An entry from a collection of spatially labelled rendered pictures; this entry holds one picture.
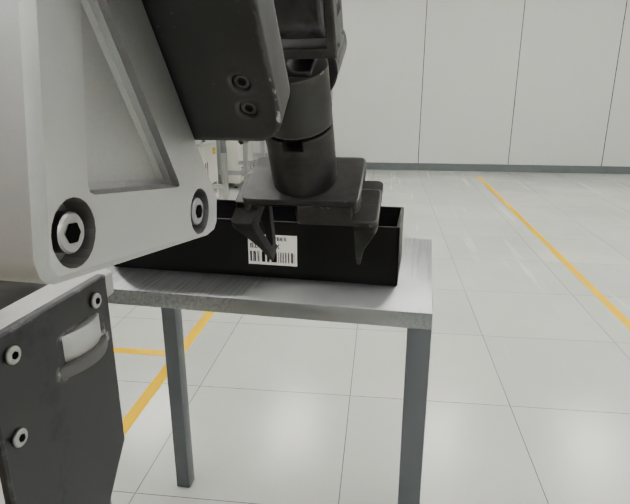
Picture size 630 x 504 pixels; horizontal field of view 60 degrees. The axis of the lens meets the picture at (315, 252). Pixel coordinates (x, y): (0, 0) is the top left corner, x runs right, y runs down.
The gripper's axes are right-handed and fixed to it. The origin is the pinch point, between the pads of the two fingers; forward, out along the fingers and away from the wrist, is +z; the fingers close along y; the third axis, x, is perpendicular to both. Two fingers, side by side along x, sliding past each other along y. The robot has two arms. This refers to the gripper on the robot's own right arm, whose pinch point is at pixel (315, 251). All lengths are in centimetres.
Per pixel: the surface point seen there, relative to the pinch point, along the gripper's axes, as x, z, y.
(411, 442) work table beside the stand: -9, 55, -11
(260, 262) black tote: -32, 35, 19
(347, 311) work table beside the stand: -20.0, 33.0, 1.0
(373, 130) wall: -615, 361, 57
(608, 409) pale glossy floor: -82, 154, -82
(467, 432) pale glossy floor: -60, 142, -30
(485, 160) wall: -607, 402, -95
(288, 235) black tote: -34.5, 29.6, 13.7
